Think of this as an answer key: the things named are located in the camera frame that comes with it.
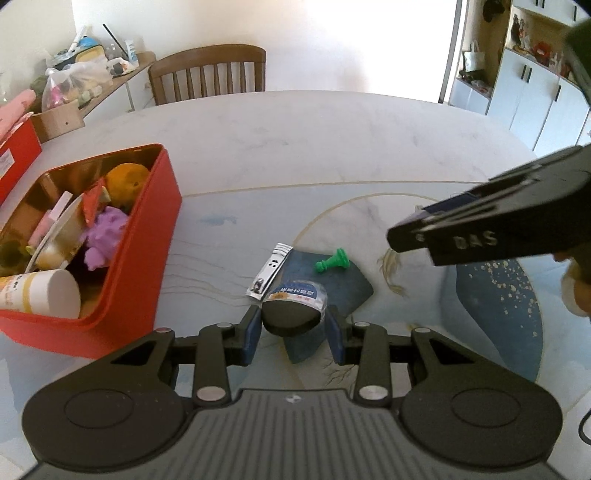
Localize wooden chair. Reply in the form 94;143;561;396
148;44;267;106

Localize dark green object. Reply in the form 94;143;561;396
0;239;29;278

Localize red tin box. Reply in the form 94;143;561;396
0;143;184;359

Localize white wall cabinet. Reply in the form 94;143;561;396
438;0;591;156

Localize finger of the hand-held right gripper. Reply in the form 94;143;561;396
416;143;591;217
386;178;591;267

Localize small jar with black lid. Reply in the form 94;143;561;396
260;281;329;337

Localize clear plastic bag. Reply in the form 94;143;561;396
41;56;131;114

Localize brown cardboard box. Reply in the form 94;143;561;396
30;99;86;144

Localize silver nail clipper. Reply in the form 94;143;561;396
246;243;294;301

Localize white tote bag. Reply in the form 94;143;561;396
462;40;486;73

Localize white sideboard with wooden top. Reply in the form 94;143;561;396
78;51;158;126

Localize pink cloth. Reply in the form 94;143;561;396
0;88;37;145

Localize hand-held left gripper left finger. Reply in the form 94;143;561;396
111;305;261;408

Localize large red gift box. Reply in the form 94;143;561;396
0;117;44;204

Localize white yellow bottle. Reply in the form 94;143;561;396
0;269;82;319

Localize pink stick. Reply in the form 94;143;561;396
29;209;64;246

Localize green chess pawn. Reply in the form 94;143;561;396
314;247;350;273

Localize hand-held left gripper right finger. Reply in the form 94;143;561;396
328;309;477;408

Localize person's right hand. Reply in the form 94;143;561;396
554;250;591;318

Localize orange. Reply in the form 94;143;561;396
105;163;151;209

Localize row of shelf figurines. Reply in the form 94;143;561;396
510;13;574;75

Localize purple spiky plush toy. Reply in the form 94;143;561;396
83;206;130;271

